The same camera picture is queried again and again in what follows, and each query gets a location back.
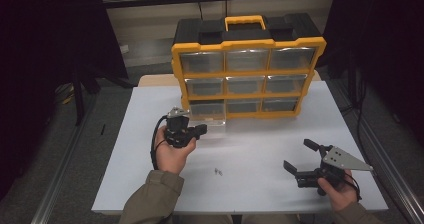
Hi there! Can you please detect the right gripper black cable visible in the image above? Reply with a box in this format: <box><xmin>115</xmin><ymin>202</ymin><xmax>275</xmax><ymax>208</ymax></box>
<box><xmin>344</xmin><ymin>175</ymin><xmax>363</xmax><ymax>202</ymax></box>

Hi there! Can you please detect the person's left hand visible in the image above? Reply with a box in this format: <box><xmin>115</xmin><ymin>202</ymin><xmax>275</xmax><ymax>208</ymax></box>
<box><xmin>154</xmin><ymin>125</ymin><xmax>198</xmax><ymax>176</ymax></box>

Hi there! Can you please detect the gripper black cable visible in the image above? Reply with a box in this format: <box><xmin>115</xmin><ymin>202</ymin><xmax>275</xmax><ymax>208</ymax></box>
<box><xmin>344</xmin><ymin>175</ymin><xmax>363</xmax><ymax>202</ymax></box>
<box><xmin>150</xmin><ymin>114</ymin><xmax>169</xmax><ymax>171</ymax></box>

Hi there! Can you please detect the dark curtain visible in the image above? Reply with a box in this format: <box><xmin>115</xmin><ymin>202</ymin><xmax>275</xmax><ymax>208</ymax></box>
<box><xmin>319</xmin><ymin>0</ymin><xmax>424</xmax><ymax>145</ymax></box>
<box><xmin>0</xmin><ymin>0</ymin><xmax>129</xmax><ymax>198</ymax></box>

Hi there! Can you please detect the black floor cable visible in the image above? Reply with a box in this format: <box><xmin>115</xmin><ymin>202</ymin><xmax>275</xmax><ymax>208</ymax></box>
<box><xmin>346</xmin><ymin>77</ymin><xmax>368</xmax><ymax>158</ymax></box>

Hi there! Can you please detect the single clear plastic drawer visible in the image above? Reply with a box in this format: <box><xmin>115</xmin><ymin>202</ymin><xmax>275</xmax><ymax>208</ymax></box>
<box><xmin>188</xmin><ymin>99</ymin><xmax>228</xmax><ymax>128</ymax></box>

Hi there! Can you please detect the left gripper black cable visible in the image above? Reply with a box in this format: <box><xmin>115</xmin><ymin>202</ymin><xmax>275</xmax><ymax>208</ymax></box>
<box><xmin>150</xmin><ymin>114</ymin><xmax>169</xmax><ymax>171</ymax></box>

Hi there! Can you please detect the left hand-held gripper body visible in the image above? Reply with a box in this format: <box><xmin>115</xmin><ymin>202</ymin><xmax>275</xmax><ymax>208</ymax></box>
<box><xmin>162</xmin><ymin>106</ymin><xmax>198</xmax><ymax>149</ymax></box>

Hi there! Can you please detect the yellow black organizer cabinet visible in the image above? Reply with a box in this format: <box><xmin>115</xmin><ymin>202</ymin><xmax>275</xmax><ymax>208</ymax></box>
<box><xmin>170</xmin><ymin>13</ymin><xmax>328</xmax><ymax>122</ymax></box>

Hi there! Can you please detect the set of clear organizer bins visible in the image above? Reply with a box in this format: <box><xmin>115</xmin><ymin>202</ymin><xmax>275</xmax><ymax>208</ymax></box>
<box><xmin>179</xmin><ymin>47</ymin><xmax>317</xmax><ymax>113</ymax></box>

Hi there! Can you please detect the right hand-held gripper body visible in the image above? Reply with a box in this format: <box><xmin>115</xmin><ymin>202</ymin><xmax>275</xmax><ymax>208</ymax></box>
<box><xmin>295</xmin><ymin>145</ymin><xmax>374</xmax><ymax>197</ymax></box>

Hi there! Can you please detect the black metal stand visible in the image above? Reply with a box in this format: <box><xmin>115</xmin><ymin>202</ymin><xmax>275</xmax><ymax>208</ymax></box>
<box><xmin>71</xmin><ymin>63</ymin><xmax>134</xmax><ymax>127</ymax></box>

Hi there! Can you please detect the person's right hand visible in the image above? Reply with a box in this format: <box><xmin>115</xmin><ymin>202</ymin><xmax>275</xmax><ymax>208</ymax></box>
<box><xmin>316</xmin><ymin>168</ymin><xmax>359</xmax><ymax>212</ymax></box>

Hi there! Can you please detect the aluminium frame rail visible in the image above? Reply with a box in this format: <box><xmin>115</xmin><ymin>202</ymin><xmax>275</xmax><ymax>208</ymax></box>
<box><xmin>333</xmin><ymin>80</ymin><xmax>424</xmax><ymax>224</ymax></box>
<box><xmin>31</xmin><ymin>93</ymin><xmax>98</xmax><ymax>224</ymax></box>

